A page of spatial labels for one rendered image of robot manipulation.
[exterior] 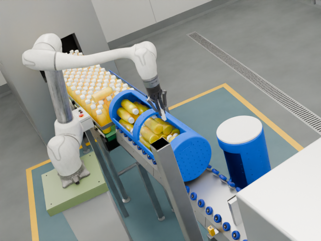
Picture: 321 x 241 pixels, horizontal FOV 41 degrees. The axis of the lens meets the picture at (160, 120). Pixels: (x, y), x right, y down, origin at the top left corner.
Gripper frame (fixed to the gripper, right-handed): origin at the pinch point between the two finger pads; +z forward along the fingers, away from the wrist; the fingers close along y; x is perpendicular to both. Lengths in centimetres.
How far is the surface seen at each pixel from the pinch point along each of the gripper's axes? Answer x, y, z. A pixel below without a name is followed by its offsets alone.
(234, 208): -63, -3, 27
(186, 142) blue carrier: -20.0, 0.3, 10.5
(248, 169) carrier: -24, 32, 49
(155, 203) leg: 63, -9, 112
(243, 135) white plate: -19, 37, 28
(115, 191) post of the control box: 90, -30, 102
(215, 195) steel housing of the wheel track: -37, 0, 39
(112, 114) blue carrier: 61, -13, 19
